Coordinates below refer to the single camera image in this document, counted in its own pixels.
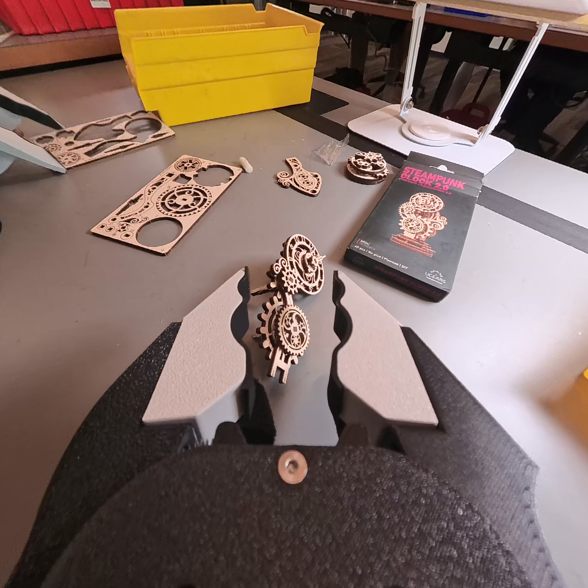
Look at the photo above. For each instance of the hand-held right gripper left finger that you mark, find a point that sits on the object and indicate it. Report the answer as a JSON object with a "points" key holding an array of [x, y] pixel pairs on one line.
{"points": [[197, 363]]}

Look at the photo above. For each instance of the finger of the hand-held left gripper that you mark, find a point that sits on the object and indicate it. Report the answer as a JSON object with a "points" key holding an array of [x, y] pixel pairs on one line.
{"points": [[27, 149], [32, 112]]}

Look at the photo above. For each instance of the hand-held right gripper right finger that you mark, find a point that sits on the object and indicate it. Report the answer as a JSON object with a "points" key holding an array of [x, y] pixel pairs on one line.
{"points": [[386, 367]]}

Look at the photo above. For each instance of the wooden cutout puzzle sheet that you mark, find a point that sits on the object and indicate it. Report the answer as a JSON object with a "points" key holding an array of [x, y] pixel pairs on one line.
{"points": [[50, 142]]}

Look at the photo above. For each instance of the wooden gear clock assembly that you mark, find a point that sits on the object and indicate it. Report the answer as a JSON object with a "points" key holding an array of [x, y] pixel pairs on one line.
{"points": [[298, 271]]}

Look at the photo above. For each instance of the row of red bins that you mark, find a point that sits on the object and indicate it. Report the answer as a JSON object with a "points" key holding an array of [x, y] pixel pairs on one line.
{"points": [[55, 13]]}

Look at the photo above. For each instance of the wooden sheet with large gear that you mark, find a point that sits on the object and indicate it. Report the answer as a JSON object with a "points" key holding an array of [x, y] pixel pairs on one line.
{"points": [[119, 220]]}

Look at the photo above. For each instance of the black puzzle box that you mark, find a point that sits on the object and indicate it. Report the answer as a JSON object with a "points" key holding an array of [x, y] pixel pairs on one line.
{"points": [[413, 239]]}

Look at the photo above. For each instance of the nested yellow plastic bins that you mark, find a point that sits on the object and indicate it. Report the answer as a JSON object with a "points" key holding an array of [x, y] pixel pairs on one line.
{"points": [[220, 92]]}

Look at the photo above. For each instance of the round wooden gear base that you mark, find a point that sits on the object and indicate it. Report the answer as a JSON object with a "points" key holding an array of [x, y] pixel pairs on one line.
{"points": [[367, 169]]}

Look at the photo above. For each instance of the small white peg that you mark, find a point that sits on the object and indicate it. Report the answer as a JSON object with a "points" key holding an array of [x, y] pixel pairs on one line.
{"points": [[247, 164]]}

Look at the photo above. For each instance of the clear plastic bag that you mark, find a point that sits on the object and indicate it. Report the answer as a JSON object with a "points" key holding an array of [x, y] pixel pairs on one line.
{"points": [[330, 149]]}

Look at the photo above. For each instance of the white book stand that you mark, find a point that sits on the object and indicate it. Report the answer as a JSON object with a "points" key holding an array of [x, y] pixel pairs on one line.
{"points": [[390, 128]]}

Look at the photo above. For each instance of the long wooden table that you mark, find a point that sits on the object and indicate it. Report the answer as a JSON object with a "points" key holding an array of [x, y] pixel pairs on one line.
{"points": [[459, 20]]}

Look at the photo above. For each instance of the wooden ornate bracket piece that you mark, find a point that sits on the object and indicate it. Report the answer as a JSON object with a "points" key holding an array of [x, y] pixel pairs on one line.
{"points": [[301, 179]]}

